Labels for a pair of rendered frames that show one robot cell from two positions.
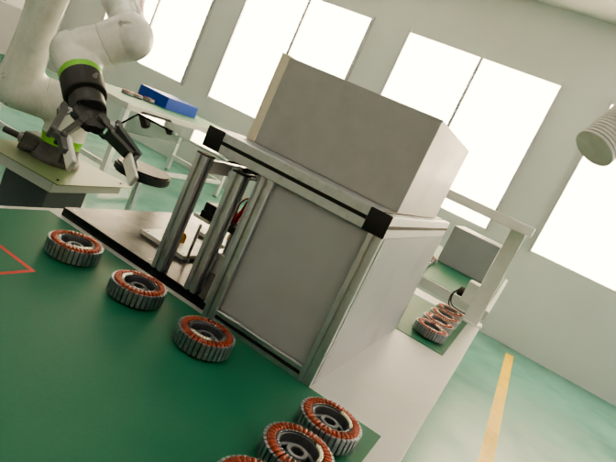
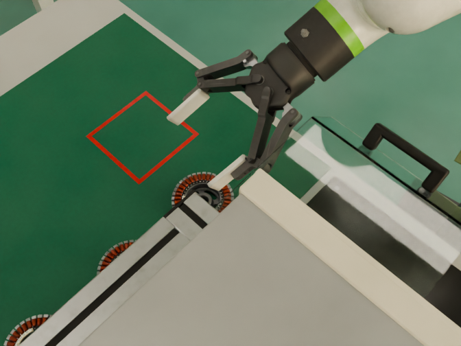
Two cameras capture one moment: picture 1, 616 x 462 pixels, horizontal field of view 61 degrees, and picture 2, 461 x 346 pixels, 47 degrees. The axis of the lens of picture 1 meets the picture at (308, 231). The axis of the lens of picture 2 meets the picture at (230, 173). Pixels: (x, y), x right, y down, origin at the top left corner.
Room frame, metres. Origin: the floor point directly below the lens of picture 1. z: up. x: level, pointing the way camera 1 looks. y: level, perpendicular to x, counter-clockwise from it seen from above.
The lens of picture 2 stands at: (1.25, 0.04, 1.62)
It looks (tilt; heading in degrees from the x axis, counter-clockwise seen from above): 60 degrees down; 112
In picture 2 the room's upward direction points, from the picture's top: straight up
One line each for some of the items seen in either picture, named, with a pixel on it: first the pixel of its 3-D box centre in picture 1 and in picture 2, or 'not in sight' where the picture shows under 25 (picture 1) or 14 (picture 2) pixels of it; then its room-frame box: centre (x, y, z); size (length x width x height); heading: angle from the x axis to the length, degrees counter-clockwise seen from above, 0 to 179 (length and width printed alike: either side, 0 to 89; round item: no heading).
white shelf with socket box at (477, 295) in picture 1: (465, 260); not in sight; (2.10, -0.62, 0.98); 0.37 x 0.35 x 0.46; 159
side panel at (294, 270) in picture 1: (288, 279); not in sight; (1.01, 0.00, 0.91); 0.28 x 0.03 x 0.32; 69
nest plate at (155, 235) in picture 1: (180, 243); not in sight; (1.35, 0.30, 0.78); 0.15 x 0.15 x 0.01; 69
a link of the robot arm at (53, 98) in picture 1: (66, 115); not in sight; (1.67, 0.86, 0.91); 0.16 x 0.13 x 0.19; 124
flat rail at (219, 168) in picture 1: (269, 178); not in sight; (1.43, 0.16, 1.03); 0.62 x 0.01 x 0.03; 159
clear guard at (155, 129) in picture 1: (199, 150); (330, 239); (1.27, 0.32, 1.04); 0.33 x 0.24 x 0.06; 69
